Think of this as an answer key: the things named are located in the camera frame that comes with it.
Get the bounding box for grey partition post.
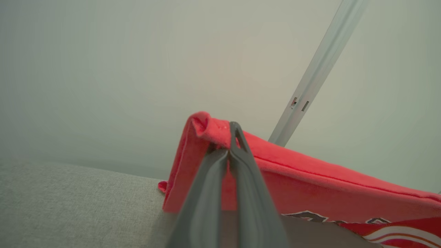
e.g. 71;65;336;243
268;0;370;147

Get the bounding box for red basketball jersey white trim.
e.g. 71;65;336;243
158;111;441;248

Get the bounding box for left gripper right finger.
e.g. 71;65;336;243
227;121;290;248

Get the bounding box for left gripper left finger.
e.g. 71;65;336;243
165;148;230;248

